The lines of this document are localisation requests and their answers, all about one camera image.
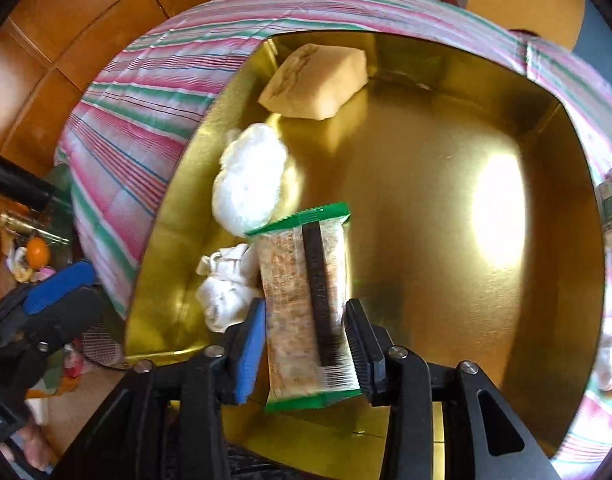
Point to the person's left hand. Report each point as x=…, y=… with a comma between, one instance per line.
x=36, y=452

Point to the cracked-top sponge cake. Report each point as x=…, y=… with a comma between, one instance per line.
x=313, y=82

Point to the green plastic bag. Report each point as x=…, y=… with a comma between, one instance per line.
x=61, y=205

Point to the white plastic bag ball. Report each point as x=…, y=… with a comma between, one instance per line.
x=251, y=180

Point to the green-edged cracker packet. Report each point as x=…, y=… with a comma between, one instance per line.
x=286, y=310

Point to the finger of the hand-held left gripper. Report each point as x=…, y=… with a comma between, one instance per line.
x=68, y=315
x=61, y=285

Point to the gold metal tin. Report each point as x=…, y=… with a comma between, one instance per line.
x=435, y=210

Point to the black pole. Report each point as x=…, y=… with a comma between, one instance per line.
x=16, y=180

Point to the orange fruit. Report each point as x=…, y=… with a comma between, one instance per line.
x=37, y=252

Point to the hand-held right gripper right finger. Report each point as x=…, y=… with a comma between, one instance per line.
x=360, y=355

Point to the grey yellow blue chair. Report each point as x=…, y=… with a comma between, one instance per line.
x=525, y=10

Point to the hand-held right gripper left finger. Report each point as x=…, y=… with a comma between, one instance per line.
x=247, y=355

